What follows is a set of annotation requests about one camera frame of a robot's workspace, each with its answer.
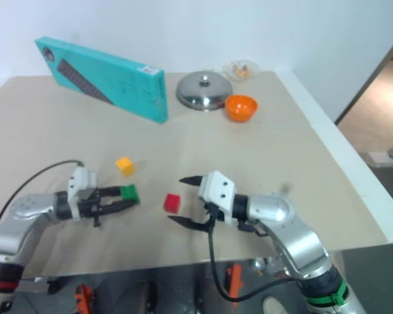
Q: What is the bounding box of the orange plastic bowl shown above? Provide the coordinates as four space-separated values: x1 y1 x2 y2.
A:
224 94 259 123

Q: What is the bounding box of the clear plastic snack bag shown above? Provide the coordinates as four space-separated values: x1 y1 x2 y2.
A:
221 58 261 81

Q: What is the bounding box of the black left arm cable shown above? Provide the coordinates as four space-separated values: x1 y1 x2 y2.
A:
0 159 86 230

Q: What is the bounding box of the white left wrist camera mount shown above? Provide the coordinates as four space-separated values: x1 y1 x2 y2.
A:
67 167 98 219

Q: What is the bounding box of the green cube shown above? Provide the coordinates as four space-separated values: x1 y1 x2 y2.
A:
120 184 141 205

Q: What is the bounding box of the beige table cover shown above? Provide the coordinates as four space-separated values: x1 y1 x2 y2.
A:
0 70 389 274

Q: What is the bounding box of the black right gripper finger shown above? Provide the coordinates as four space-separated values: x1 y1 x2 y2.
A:
179 175 204 190
167 215 211 232

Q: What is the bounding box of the red cube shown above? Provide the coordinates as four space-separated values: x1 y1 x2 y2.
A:
163 193 181 213

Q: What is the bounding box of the steel pot lid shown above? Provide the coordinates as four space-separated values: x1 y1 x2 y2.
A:
176 69 234 113

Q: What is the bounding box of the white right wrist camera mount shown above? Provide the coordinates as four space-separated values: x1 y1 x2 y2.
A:
197 170 238 227

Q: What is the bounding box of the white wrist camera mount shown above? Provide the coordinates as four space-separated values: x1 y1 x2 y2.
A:
67 167 98 219
197 170 238 227

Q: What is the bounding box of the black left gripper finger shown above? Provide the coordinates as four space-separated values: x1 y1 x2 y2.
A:
100 186 124 199
101 200 134 216

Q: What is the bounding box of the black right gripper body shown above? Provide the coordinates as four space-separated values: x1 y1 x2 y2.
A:
202 201 225 232

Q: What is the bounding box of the yellow cube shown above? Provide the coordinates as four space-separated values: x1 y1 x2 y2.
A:
115 156 136 178

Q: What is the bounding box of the beige shoe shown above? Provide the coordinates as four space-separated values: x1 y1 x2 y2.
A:
262 295 288 314

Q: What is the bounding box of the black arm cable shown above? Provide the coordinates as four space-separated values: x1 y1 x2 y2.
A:
208 222 299 302
0 159 86 230

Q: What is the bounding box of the teal keyboard box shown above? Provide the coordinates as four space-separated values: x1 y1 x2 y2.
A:
34 36 169 126

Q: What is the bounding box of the orange black clamp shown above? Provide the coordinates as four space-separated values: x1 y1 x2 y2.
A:
225 264 244 297
73 283 96 314

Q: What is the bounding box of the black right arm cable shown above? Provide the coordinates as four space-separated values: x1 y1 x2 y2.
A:
208 222 299 302

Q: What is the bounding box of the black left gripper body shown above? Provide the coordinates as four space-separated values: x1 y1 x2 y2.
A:
79 187 103 229

